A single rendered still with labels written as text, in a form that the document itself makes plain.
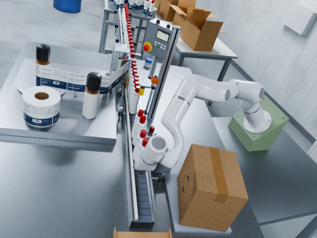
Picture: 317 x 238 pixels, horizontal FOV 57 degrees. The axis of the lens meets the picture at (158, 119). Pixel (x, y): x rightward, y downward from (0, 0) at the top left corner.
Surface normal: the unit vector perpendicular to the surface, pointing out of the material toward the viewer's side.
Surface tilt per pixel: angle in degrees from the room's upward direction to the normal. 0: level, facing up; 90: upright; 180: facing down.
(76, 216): 0
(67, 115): 0
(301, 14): 90
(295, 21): 90
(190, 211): 90
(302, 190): 0
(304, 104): 90
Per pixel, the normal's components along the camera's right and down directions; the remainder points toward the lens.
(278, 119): -0.47, -0.54
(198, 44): 0.41, 0.63
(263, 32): -0.91, 0.02
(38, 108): 0.15, 0.62
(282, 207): 0.25, -0.77
